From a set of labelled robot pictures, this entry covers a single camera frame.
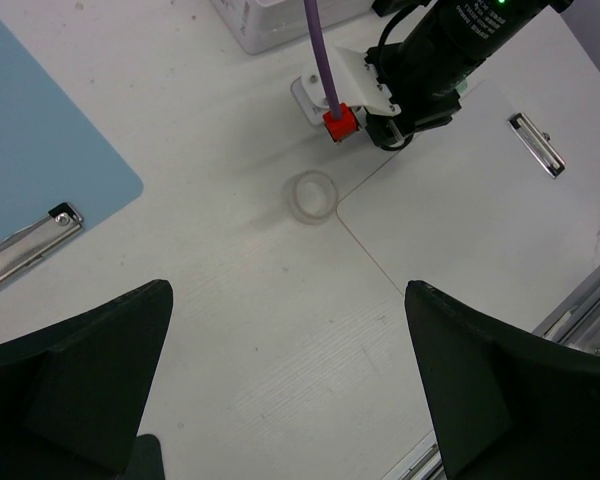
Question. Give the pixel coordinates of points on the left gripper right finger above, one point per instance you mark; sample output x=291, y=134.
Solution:
x=520, y=390

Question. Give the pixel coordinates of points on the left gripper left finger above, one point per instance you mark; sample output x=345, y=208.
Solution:
x=72, y=395

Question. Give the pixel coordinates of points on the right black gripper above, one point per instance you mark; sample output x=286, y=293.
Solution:
x=421, y=80

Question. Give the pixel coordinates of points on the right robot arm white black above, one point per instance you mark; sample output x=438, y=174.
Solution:
x=475, y=29

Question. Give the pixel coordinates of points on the white clear clipboard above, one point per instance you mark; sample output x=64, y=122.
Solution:
x=470, y=210

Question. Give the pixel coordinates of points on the clear tape roll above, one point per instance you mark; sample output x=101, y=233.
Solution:
x=311, y=197

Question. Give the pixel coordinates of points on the left white divided organizer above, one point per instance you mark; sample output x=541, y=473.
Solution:
x=260, y=25

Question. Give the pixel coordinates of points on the blue clipboard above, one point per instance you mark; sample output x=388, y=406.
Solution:
x=59, y=177

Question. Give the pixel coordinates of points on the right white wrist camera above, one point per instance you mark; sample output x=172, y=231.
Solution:
x=358, y=89

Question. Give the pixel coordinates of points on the aluminium rail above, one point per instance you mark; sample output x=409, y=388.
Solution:
x=555, y=360

